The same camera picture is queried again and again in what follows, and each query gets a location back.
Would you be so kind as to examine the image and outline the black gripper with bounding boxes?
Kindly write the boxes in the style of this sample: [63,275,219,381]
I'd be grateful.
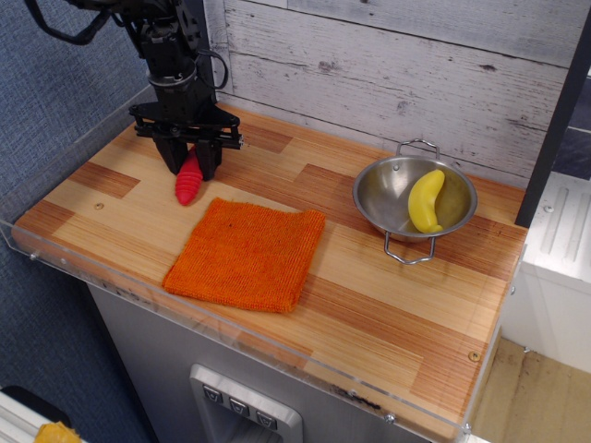
[129,77,243,181]

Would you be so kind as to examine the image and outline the red handled grey fork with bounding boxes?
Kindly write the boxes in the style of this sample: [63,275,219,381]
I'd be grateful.
[175,147,203,206]

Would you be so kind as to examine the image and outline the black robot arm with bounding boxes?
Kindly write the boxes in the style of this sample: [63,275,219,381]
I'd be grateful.
[74,1,242,180]

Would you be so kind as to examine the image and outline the orange knitted cloth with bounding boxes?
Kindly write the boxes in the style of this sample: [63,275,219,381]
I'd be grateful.
[163,198,326,313]

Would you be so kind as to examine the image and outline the grey toy fridge cabinet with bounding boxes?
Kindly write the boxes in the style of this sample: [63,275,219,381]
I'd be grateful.
[90,286,422,442]

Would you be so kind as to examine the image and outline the yellow toy banana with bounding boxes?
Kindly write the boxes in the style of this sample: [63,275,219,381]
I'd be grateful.
[407,170,445,233]

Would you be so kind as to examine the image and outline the yellow object bottom left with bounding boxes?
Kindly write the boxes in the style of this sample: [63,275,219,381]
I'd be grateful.
[33,422,82,443]

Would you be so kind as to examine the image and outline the clear acrylic guard rail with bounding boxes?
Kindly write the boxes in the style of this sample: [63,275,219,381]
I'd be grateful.
[1,58,525,440]

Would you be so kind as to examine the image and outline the steel bowl with handles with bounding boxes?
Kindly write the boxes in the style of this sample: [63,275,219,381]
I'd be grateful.
[352,138,477,265]

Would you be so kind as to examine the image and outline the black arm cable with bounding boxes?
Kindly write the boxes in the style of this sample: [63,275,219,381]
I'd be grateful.
[23,0,115,46]

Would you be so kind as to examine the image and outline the black vertical post right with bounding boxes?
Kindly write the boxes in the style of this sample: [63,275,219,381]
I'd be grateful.
[515,12,590,228]

